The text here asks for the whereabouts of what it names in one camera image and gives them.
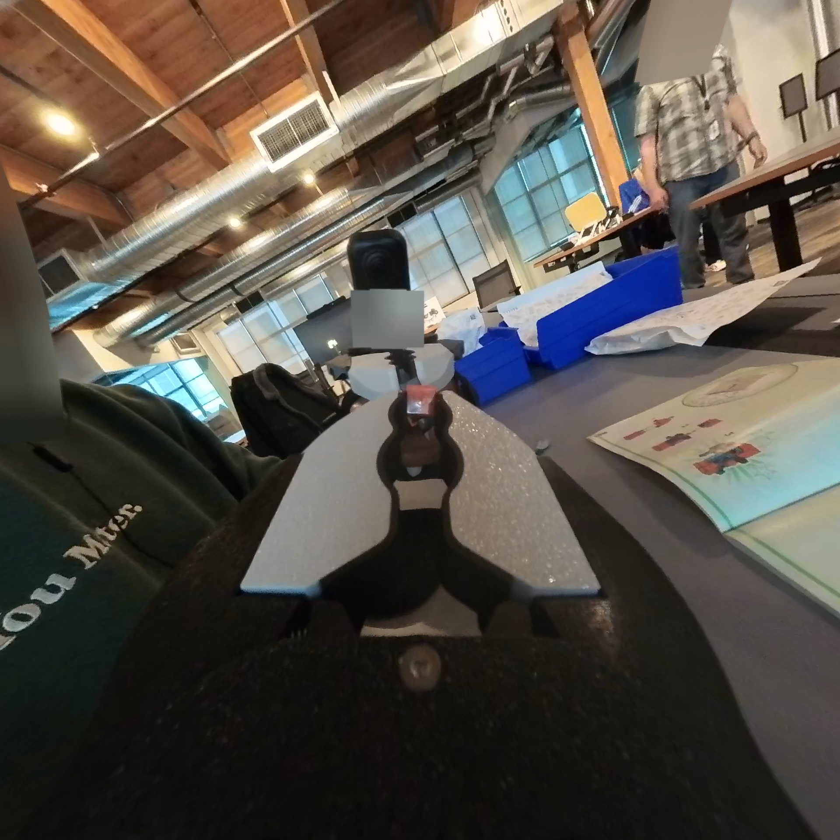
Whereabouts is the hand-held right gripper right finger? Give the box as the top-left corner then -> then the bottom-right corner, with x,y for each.
439,390 -> 603,599

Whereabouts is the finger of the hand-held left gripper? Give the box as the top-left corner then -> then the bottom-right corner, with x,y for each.
347,350 -> 406,403
416,347 -> 458,393

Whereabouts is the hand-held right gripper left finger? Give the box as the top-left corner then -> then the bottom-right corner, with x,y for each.
239,394 -> 403,599

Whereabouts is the white instruction booklet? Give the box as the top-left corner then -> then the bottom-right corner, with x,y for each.
587,360 -> 840,620

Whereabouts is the blue plastic bin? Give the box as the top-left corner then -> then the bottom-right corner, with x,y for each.
453,327 -> 534,406
535,246 -> 685,372

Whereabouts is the grey office chair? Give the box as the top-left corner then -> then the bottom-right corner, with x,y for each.
472,259 -> 523,311

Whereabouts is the white ceiling vent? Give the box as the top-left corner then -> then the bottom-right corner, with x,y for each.
248,92 -> 341,173

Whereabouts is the yellow chair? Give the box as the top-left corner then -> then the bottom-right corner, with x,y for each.
563,193 -> 610,237

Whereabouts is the white paper bag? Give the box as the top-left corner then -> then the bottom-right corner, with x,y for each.
584,258 -> 823,358

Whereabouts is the round ceiling lamp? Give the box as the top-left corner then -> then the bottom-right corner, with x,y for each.
40,107 -> 82,143

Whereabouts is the wooden table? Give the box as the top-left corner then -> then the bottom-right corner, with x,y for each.
688,137 -> 840,274

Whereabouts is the silver air duct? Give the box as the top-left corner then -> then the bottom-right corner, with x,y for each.
50,0 -> 568,345

